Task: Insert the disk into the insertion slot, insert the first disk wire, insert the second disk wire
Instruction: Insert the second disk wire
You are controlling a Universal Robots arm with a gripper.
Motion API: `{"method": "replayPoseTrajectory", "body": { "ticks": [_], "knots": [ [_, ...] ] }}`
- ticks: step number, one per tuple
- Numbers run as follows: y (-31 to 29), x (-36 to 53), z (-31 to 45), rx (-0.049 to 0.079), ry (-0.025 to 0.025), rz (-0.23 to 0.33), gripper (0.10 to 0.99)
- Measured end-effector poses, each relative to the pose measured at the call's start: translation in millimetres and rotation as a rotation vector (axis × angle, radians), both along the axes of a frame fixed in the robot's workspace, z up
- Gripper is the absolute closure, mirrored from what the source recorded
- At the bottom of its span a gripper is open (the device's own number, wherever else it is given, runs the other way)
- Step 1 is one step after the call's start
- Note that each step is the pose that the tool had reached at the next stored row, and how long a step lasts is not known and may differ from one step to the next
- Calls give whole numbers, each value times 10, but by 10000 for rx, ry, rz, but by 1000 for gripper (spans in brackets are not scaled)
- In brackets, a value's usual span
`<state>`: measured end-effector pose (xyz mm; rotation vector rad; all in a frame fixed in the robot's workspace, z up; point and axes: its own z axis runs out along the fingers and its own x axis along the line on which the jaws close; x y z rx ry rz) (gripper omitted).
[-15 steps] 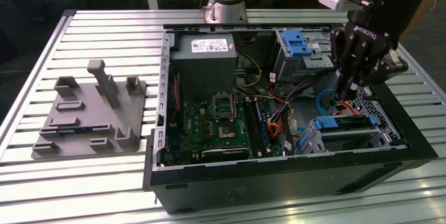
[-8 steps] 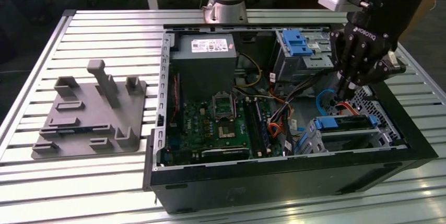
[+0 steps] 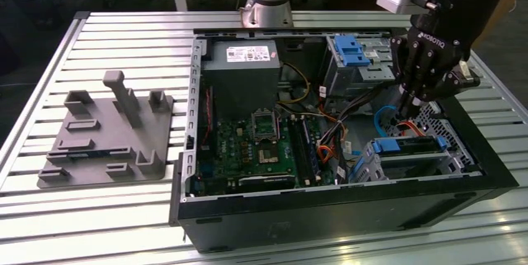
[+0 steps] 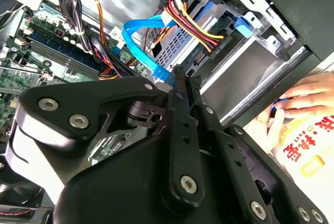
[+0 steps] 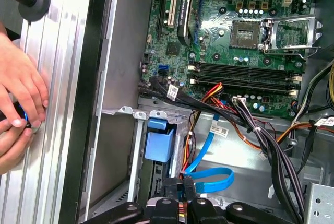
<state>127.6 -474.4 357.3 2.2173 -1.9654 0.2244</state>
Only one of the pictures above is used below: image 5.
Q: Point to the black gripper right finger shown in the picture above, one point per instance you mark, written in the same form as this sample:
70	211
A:
206	213

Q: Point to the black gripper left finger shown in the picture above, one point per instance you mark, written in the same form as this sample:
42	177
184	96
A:
167	211

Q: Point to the hard disk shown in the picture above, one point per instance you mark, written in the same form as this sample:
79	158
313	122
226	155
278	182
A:
156	143

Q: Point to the round black blue-ringed tool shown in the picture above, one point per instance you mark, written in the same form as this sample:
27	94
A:
23	114

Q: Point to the metal disk bay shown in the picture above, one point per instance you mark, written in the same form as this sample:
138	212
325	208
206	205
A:
136	156

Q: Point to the black RAM slot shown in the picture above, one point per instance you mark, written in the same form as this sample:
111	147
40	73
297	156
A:
261	89
242	81
248	68
248	74

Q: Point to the blue expansion slot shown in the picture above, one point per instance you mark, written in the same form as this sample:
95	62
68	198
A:
199	12

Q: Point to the black expansion slot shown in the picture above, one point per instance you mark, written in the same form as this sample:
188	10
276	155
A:
162	4

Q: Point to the white expansion slot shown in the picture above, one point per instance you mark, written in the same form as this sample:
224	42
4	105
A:
173	4

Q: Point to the person's right hand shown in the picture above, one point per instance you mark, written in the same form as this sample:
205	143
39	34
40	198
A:
11	145

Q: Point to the person's left hand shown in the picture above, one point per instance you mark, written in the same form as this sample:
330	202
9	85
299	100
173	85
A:
18	77

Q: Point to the metal drive cage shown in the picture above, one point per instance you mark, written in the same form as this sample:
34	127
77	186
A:
321	203

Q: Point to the black open PC case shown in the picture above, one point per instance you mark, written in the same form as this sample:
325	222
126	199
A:
83	104

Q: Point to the green motherboard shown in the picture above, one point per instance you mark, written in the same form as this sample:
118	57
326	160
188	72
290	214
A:
221	51

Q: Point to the metal locking lever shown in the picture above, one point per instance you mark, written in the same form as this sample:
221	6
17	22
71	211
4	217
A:
284	53

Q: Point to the CPU socket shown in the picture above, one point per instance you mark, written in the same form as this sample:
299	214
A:
245	32

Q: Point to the black graphics card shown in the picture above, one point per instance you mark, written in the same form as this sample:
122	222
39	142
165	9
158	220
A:
185	12

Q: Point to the silver socket cover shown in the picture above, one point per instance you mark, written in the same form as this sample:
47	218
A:
292	19

